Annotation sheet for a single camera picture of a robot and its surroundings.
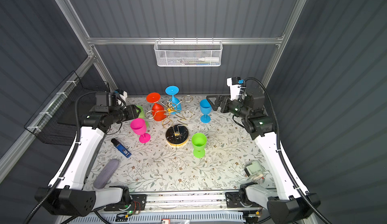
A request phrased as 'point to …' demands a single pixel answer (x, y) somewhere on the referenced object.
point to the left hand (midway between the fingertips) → (135, 110)
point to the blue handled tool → (120, 147)
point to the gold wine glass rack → (177, 134)
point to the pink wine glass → (139, 126)
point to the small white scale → (254, 169)
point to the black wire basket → (55, 122)
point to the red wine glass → (158, 112)
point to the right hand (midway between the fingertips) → (214, 98)
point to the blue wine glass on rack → (175, 104)
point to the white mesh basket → (188, 53)
